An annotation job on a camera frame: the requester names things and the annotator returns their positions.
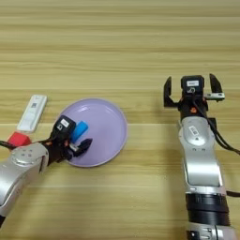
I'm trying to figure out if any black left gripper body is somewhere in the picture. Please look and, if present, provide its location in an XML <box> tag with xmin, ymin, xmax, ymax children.
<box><xmin>46</xmin><ymin>134</ymin><xmax>80</xmax><ymax>166</ymax></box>

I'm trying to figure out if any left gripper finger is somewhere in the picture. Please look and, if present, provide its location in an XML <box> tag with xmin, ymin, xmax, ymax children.
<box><xmin>70</xmin><ymin>138</ymin><xmax>94</xmax><ymax>158</ymax></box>

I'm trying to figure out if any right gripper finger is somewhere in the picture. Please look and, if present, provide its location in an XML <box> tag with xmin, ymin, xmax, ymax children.
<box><xmin>162</xmin><ymin>75</ymin><xmax>180</xmax><ymax>109</ymax></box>
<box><xmin>208</xmin><ymin>72</ymin><xmax>225</xmax><ymax>95</ymax></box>

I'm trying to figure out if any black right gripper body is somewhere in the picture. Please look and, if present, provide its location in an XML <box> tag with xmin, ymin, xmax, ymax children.
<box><xmin>170</xmin><ymin>91</ymin><xmax>226</xmax><ymax>123</ymax></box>

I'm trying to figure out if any blue rectangular block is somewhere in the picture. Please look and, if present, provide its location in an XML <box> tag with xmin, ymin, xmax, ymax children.
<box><xmin>70</xmin><ymin>120</ymin><xmax>90</xmax><ymax>143</ymax></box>

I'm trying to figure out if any purple round plate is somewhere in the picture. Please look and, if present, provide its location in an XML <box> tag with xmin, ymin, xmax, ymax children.
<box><xmin>57</xmin><ymin>97</ymin><xmax>128</xmax><ymax>169</ymax></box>

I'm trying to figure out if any red cube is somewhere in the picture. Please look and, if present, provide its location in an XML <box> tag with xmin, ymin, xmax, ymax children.
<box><xmin>7</xmin><ymin>131</ymin><xmax>33</xmax><ymax>148</ymax></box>

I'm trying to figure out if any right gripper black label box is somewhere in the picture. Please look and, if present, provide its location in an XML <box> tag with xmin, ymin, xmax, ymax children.
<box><xmin>180</xmin><ymin>74</ymin><xmax>206</xmax><ymax>96</ymax></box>

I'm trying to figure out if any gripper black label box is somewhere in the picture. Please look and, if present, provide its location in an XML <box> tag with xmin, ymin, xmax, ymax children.
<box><xmin>180</xmin><ymin>74</ymin><xmax>206</xmax><ymax>96</ymax></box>
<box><xmin>51</xmin><ymin>114</ymin><xmax>77</xmax><ymax>143</ymax></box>

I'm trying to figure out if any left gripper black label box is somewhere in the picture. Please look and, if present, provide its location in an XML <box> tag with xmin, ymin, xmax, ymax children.
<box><xmin>51</xmin><ymin>114</ymin><xmax>77</xmax><ymax>143</ymax></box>

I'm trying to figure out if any white rectangular test cassette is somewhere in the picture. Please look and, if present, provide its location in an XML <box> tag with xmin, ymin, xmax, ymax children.
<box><xmin>16</xmin><ymin>94</ymin><xmax>49</xmax><ymax>133</ymax></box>

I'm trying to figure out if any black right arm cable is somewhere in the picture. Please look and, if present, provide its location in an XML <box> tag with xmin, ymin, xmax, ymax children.
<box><xmin>189</xmin><ymin>93</ymin><xmax>240</xmax><ymax>199</ymax></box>

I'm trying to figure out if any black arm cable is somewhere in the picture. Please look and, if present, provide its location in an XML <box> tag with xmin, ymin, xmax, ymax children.
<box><xmin>189</xmin><ymin>93</ymin><xmax>240</xmax><ymax>199</ymax></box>
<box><xmin>0</xmin><ymin>136</ymin><xmax>53</xmax><ymax>152</ymax></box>

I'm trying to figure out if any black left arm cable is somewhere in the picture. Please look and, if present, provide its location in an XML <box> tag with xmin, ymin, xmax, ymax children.
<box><xmin>0</xmin><ymin>136</ymin><xmax>53</xmax><ymax>152</ymax></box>

